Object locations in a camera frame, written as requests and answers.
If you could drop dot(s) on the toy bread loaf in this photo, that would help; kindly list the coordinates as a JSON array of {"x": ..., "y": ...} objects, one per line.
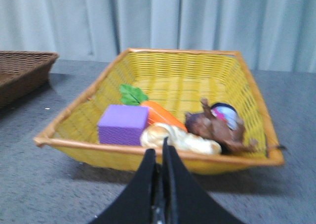
[{"x": 155, "y": 135}]

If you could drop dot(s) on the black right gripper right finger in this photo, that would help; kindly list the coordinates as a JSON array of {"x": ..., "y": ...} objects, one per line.
[{"x": 185, "y": 200}]

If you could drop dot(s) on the orange toy carrot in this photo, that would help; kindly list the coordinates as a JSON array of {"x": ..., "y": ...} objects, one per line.
[{"x": 131, "y": 95}]

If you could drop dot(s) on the brown plush toy animal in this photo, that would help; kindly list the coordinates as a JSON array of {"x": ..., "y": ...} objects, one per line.
[{"x": 220, "y": 122}]

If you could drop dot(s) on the yellow woven basket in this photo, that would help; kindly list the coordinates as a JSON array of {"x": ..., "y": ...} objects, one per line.
[{"x": 177, "y": 80}]

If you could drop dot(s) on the white curtain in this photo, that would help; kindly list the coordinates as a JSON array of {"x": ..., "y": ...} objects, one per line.
[{"x": 275, "y": 35}]

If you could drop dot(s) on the purple foam block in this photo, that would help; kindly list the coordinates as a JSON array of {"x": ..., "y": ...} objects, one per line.
[{"x": 122, "y": 124}]

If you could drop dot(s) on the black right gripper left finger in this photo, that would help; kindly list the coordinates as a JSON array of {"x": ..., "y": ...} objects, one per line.
[{"x": 134, "y": 204}]

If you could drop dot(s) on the brown wicker basket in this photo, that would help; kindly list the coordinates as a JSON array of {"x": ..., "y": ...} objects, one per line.
[{"x": 21, "y": 72}]

